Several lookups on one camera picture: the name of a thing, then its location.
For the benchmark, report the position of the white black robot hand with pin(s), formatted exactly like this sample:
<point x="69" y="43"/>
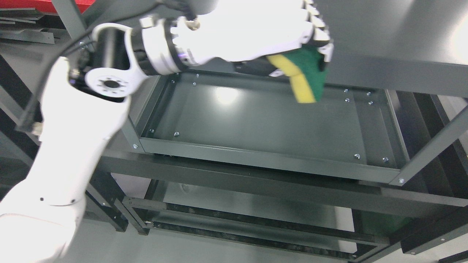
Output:
<point x="244" y="30"/>

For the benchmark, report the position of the green yellow sponge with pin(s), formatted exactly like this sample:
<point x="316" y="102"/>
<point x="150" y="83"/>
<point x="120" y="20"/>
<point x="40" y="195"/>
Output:
<point x="306" y="70"/>

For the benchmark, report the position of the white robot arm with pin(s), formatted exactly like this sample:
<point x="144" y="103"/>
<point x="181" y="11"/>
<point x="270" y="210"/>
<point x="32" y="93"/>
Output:
<point x="41" y="214"/>

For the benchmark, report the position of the grey metal shelf unit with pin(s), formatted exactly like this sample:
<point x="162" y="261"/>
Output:
<point x="417" y="46"/>

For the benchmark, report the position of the dark metal shelf rack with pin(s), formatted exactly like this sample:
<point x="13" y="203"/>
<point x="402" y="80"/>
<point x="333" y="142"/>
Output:
<point x="256" y="212"/>

